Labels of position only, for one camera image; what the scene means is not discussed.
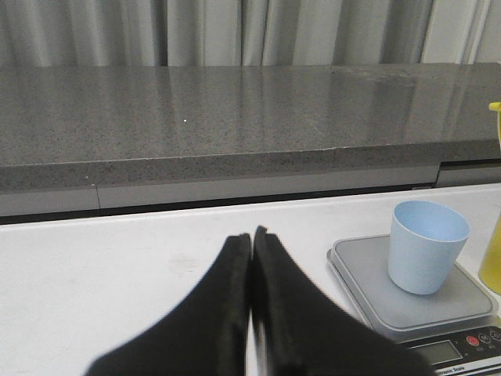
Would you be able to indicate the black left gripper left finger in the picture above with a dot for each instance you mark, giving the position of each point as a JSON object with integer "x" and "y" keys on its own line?
{"x": 205, "y": 334}

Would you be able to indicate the grey stone countertop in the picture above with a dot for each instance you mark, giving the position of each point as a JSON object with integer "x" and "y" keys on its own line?
{"x": 91, "y": 139}

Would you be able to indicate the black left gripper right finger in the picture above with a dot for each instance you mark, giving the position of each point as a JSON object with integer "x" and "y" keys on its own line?
{"x": 302, "y": 332}

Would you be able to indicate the light blue plastic cup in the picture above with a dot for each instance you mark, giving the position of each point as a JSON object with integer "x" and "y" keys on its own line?
{"x": 425, "y": 240}

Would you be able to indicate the grey curtain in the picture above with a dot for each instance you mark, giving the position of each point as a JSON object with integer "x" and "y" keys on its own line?
{"x": 247, "y": 33}

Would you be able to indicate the yellow squeeze bottle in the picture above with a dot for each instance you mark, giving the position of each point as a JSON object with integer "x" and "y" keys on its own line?
{"x": 489, "y": 272}

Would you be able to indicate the silver digital kitchen scale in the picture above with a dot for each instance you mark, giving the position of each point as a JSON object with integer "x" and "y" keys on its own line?
{"x": 456, "y": 329}

